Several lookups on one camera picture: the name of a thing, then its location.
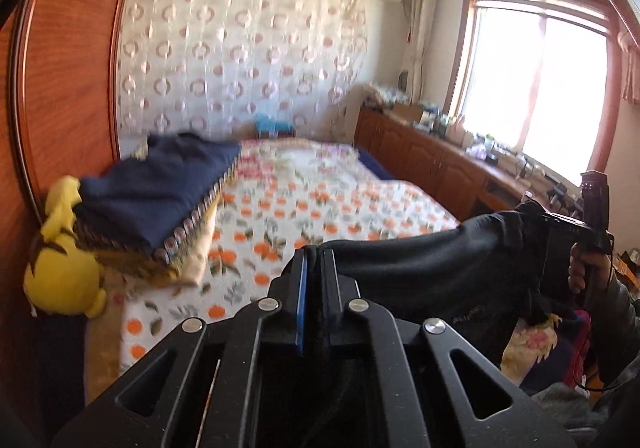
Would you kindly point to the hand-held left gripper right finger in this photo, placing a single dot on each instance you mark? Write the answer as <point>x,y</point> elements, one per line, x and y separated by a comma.
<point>330,308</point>

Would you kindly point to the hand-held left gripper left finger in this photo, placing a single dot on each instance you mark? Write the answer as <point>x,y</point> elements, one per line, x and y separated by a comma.
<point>301,308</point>

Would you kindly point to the black printed t-shirt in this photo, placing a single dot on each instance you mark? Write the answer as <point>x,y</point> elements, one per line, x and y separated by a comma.
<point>440,268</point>

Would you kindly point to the person's right forearm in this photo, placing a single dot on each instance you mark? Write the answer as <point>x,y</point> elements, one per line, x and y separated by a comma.
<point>620,328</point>

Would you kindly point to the person's right hand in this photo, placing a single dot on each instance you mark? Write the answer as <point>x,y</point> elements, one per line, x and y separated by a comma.
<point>587,273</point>

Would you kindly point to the bed with orange-print sheet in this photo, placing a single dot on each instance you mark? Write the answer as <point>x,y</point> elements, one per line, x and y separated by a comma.
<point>310,213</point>

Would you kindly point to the beige folded cloth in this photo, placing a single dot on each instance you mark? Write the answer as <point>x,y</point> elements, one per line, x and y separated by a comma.
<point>195,268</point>

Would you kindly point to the navy blue mattress cover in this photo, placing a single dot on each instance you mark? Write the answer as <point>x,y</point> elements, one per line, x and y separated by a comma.
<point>377,165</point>

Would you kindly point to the pink bottle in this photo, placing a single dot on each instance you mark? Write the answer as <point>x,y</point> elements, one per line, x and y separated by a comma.
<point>457,130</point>

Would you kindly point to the floral quilt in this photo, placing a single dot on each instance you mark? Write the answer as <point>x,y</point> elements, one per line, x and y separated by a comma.
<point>300,152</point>

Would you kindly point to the wooden-framed window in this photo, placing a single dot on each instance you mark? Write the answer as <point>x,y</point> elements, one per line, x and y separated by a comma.
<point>530,77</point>

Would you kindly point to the long wooden cabinet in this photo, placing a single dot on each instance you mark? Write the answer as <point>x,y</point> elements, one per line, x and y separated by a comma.
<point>430,162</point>

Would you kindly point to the blue bag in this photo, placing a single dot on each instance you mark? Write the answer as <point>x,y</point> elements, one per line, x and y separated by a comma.
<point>272,125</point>

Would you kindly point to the navy blue folded garment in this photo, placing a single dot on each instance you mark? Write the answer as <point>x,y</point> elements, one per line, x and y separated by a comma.
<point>155,188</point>

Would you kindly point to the cardboard box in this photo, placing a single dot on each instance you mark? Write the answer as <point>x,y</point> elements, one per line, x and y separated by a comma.
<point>405,111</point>

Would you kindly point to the stack of folded cloths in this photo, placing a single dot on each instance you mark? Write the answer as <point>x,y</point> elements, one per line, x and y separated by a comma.
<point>382,95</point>

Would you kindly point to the yellow plush toy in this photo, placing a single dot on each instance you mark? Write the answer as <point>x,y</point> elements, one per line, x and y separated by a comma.
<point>60,273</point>

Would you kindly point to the white window curtain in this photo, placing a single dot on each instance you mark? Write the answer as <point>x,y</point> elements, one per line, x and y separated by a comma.
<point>420,27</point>

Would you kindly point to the circle-patterned sheer curtain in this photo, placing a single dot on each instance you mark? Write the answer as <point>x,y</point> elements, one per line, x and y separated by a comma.
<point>225,57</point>

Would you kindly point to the wooden slatted wardrobe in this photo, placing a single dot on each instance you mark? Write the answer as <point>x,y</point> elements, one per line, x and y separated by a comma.
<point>65,77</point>

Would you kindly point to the dark wall hanging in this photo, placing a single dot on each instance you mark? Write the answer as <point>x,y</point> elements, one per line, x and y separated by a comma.
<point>403,78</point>

